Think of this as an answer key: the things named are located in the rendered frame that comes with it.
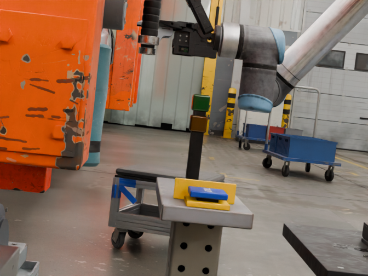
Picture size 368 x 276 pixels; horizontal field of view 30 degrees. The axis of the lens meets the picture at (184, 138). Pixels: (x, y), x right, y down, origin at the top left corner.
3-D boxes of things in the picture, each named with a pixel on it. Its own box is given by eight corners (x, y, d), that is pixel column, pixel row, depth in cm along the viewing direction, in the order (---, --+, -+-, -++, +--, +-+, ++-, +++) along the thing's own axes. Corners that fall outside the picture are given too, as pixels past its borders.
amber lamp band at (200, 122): (188, 130, 167) (190, 114, 167) (204, 132, 167) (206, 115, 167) (189, 131, 163) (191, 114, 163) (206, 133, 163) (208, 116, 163)
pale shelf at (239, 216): (155, 189, 167) (156, 176, 167) (224, 196, 168) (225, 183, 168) (160, 220, 124) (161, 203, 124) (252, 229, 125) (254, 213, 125)
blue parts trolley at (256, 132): (233, 146, 1122) (241, 87, 1117) (293, 152, 1134) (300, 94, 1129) (241, 149, 1061) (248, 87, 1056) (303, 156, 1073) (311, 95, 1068)
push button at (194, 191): (187, 196, 132) (188, 185, 132) (222, 200, 133) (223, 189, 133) (189, 202, 125) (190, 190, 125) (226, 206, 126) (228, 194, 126)
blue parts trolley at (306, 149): (259, 166, 784) (269, 82, 779) (311, 171, 790) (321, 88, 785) (279, 177, 684) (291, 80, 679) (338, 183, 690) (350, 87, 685)
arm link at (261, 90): (276, 114, 184) (282, 68, 183) (268, 114, 173) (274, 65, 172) (242, 110, 187) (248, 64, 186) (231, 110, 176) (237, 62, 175)
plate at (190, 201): (183, 199, 133) (184, 194, 133) (224, 203, 133) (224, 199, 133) (186, 206, 125) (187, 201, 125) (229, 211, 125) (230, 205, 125)
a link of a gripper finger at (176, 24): (157, 25, 170) (192, 30, 172) (159, 19, 170) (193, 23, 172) (155, 27, 175) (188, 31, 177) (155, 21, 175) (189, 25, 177)
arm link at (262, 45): (285, 67, 174) (289, 27, 173) (236, 61, 173) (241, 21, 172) (277, 67, 183) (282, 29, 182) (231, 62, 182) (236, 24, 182)
